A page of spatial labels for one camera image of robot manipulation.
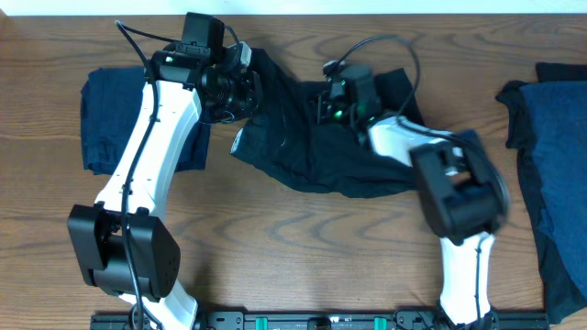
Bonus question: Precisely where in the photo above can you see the black shorts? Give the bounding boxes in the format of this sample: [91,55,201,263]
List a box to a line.
[231,49,428,199]

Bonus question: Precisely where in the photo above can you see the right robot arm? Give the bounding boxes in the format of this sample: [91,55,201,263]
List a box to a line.
[316,60,509,329]

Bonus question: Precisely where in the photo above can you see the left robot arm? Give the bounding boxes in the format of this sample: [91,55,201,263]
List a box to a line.
[67,13,263,329]

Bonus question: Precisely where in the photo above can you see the dark clothes pile right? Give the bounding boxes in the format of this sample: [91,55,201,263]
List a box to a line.
[495,62,586,325]

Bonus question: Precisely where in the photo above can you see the folded navy blue garment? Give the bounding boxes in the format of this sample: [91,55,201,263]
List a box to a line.
[80,66,212,176]

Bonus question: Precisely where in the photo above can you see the right black camera cable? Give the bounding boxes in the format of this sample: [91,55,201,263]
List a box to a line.
[322,33,505,322]

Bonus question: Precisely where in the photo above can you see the black camera cable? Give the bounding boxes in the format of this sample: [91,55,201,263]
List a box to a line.
[322,33,505,322]
[114,19,184,330]

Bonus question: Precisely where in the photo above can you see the left black camera cable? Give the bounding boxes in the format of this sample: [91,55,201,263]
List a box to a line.
[114,19,184,330]

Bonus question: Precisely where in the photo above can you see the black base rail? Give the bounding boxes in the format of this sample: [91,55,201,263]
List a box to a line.
[89,311,550,330]

